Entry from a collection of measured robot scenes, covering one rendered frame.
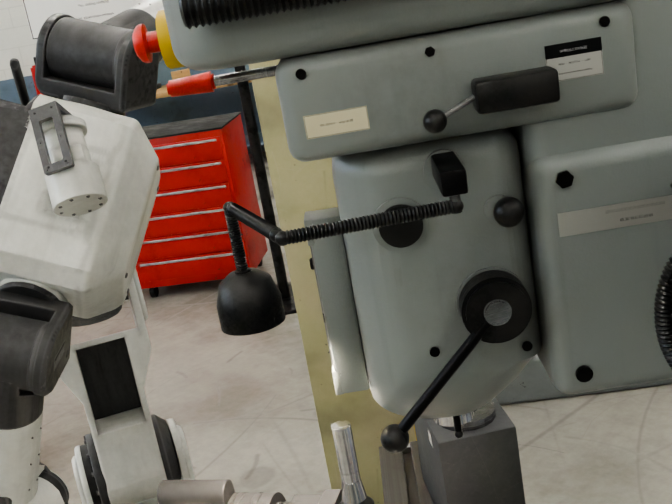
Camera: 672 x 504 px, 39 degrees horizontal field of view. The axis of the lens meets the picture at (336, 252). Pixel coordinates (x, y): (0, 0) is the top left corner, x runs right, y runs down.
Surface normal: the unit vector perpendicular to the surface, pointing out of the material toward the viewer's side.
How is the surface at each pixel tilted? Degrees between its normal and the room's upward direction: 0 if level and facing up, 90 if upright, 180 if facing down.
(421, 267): 90
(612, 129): 90
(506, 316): 90
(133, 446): 81
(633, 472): 0
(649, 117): 90
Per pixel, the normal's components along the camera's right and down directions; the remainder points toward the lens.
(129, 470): 0.29, 0.07
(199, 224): -0.13, 0.32
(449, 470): 0.13, 0.27
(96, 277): 0.74, 0.43
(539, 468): -0.17, -0.94
